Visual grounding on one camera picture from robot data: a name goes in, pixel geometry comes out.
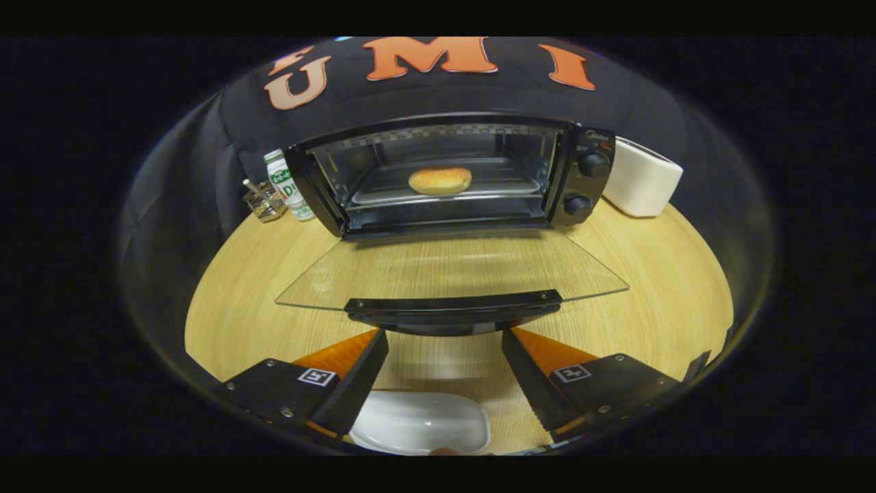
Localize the metal oven tray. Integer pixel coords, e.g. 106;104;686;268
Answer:
349;157;543;207

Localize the white toaster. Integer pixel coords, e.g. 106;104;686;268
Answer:
602;136;684;218

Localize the white bottle green label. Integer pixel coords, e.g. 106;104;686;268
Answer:
263;149;317;222

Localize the black toaster oven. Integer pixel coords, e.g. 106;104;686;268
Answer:
275;113;630;336

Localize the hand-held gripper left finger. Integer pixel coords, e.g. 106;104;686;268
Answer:
212;329;389;446

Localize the white plate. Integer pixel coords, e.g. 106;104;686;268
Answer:
348;390;492;456

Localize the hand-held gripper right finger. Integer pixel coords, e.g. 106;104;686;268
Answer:
501;327;685;442

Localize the clear glass holder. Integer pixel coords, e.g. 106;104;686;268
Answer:
242;179;288;223

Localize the golden bread bun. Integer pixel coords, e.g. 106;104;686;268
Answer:
408;166;473;196

